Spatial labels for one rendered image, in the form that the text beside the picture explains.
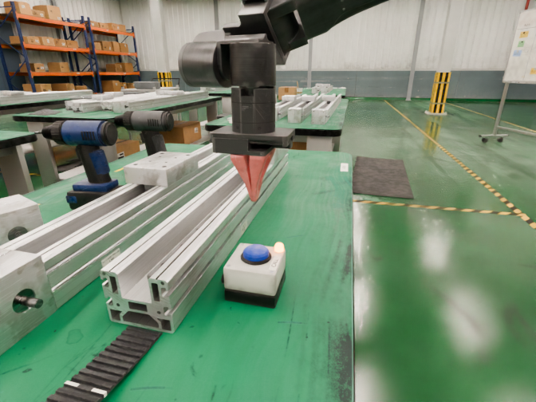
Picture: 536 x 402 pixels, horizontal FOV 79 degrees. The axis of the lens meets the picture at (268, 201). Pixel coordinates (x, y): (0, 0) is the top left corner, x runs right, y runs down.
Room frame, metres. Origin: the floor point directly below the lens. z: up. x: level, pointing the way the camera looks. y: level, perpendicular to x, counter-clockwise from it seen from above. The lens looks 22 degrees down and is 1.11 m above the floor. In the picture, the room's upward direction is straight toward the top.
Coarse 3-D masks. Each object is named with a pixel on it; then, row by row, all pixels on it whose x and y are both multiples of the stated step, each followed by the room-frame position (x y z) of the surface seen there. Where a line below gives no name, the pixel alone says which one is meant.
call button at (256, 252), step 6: (246, 246) 0.44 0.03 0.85; (252, 246) 0.44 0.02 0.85; (258, 246) 0.44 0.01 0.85; (264, 246) 0.44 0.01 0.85; (246, 252) 0.43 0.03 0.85; (252, 252) 0.43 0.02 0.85; (258, 252) 0.43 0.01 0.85; (264, 252) 0.43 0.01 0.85; (246, 258) 0.42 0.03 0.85; (252, 258) 0.42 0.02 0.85; (258, 258) 0.42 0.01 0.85; (264, 258) 0.42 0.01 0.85
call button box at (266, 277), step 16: (240, 256) 0.44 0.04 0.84; (272, 256) 0.44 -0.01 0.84; (224, 272) 0.41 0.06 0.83; (240, 272) 0.40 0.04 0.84; (256, 272) 0.40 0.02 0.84; (272, 272) 0.39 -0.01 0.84; (240, 288) 0.40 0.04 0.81; (256, 288) 0.39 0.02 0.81; (272, 288) 0.39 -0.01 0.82; (256, 304) 0.39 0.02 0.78; (272, 304) 0.39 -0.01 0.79
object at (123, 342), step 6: (120, 336) 0.33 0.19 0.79; (114, 342) 0.32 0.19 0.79; (120, 342) 0.32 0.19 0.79; (126, 342) 0.32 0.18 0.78; (132, 342) 0.32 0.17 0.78; (138, 342) 0.32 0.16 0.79; (144, 342) 0.32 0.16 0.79; (150, 342) 0.32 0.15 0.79; (120, 348) 0.31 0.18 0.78; (126, 348) 0.31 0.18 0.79; (132, 348) 0.31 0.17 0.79; (138, 348) 0.31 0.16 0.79; (144, 348) 0.31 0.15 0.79; (150, 348) 0.31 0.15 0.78; (144, 354) 0.30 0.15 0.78
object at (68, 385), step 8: (64, 384) 0.25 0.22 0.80; (72, 384) 0.25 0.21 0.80; (80, 384) 0.25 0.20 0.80; (56, 392) 0.24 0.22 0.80; (64, 392) 0.24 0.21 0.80; (72, 392) 0.24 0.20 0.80; (80, 392) 0.24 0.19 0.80; (88, 392) 0.24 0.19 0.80; (96, 392) 0.24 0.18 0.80; (104, 392) 0.24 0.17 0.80; (80, 400) 0.23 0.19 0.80; (88, 400) 0.23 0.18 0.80; (96, 400) 0.23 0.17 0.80
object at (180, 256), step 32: (224, 192) 0.72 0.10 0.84; (160, 224) 0.50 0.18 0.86; (192, 224) 0.56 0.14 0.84; (224, 224) 0.53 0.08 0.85; (128, 256) 0.40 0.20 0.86; (160, 256) 0.45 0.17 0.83; (192, 256) 0.41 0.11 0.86; (224, 256) 0.52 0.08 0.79; (128, 288) 0.37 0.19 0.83; (160, 288) 0.34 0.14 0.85; (192, 288) 0.40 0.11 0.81; (128, 320) 0.36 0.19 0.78; (160, 320) 0.35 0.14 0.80
